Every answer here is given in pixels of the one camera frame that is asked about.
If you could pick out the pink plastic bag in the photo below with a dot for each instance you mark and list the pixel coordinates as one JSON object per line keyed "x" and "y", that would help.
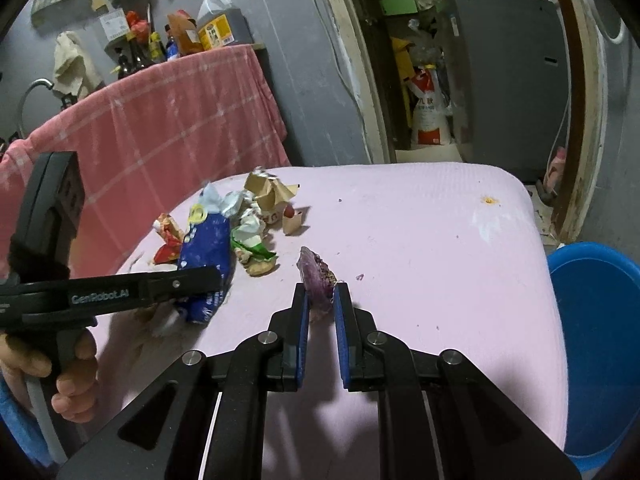
{"x": 557, "y": 170}

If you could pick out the metal wall basket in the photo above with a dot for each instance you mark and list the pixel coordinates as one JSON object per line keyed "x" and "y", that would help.
{"x": 55, "y": 2}

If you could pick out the silver crumpled wrapper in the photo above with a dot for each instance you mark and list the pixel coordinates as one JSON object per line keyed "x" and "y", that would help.
{"x": 220, "y": 202}

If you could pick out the person's left hand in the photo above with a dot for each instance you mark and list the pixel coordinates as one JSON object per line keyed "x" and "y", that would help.
{"x": 75, "y": 390}

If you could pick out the grey refrigerator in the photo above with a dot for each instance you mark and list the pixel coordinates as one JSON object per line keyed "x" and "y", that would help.
{"x": 505, "y": 85}

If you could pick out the white red rice sack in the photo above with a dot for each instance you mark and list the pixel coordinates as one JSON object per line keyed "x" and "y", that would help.
{"x": 430, "y": 120}

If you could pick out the red plaid towel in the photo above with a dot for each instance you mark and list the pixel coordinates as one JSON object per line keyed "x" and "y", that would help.
{"x": 150, "y": 125}

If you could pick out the clear cooking oil jug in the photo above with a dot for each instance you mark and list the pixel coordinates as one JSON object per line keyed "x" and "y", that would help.
{"x": 220, "y": 20}

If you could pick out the blue snack bag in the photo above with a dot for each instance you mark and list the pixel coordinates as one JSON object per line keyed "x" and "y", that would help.
{"x": 205, "y": 247}

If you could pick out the blue plastic basin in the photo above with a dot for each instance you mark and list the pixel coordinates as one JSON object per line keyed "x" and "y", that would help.
{"x": 595, "y": 335}

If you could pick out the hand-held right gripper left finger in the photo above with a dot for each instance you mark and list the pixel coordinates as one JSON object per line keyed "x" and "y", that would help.
{"x": 301, "y": 332}

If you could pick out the white labelled wall box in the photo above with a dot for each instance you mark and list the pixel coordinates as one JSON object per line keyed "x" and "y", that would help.
{"x": 115, "y": 25}

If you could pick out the red plastic bag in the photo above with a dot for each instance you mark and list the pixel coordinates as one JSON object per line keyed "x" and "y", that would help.
{"x": 137, "y": 25}

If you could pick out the purple wrapper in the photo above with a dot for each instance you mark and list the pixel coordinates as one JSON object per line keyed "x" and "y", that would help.
{"x": 315, "y": 275}

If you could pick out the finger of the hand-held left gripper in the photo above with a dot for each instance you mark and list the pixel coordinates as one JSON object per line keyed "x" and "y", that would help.
{"x": 185, "y": 285}

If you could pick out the green box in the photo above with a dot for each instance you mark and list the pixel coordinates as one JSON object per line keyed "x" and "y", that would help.
{"x": 400, "y": 4}

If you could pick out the brown wooden door frame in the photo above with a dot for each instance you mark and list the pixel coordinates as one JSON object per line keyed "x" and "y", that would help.
{"x": 580, "y": 110}

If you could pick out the beige hanging cloth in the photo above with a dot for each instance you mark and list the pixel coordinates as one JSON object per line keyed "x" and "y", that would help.
{"x": 72, "y": 65}

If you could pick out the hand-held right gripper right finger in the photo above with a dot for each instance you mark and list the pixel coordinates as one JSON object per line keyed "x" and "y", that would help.
{"x": 342, "y": 335}

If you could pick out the beige shell scrap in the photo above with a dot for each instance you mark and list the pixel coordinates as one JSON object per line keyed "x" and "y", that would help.
{"x": 260, "y": 267}

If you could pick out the blue capped bottle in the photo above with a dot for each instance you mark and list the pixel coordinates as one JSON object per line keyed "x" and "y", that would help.
{"x": 172, "y": 47}

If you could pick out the metal faucet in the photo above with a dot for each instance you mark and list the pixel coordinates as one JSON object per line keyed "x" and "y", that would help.
{"x": 32, "y": 90}

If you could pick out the yellow bag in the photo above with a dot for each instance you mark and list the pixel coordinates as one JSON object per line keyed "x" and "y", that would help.
{"x": 401, "y": 57}

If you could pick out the white green crumpled wrapper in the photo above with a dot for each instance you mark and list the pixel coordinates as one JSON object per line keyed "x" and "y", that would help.
{"x": 250, "y": 237}

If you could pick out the red crumpled wrapper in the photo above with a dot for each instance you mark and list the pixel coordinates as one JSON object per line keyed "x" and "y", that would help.
{"x": 167, "y": 240}

